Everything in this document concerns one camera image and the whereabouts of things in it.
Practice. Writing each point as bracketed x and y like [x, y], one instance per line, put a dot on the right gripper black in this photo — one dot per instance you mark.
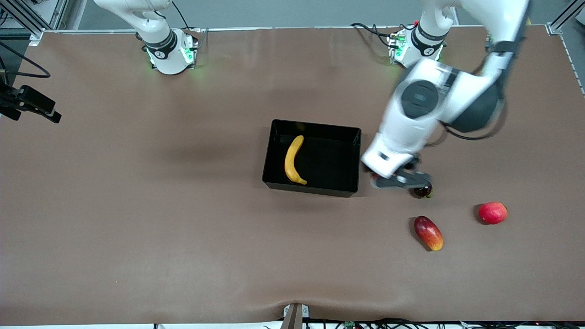
[23, 99]

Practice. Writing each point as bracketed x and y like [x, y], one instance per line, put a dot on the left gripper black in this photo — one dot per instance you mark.
[414, 161]

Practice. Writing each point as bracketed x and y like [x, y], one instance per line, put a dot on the black plastic box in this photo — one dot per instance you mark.
[329, 160]

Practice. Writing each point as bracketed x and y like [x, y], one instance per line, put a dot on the yellow banana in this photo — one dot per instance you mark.
[292, 160]

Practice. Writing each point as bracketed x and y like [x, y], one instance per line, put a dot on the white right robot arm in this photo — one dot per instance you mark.
[164, 50]

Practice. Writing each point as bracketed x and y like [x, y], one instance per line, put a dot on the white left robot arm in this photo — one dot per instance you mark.
[411, 123]

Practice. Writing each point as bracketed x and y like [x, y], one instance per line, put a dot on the dark purple mangosteen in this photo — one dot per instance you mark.
[421, 193]

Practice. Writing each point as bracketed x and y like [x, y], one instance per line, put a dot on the red yellow mango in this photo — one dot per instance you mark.
[428, 233]

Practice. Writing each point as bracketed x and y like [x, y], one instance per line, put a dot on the small green circuit board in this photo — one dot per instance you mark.
[350, 325]

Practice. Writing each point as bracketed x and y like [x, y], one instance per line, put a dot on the aluminium frame profile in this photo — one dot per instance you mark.
[27, 18]
[562, 20]

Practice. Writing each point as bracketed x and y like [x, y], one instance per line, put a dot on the grey metal bracket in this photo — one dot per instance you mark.
[295, 317]

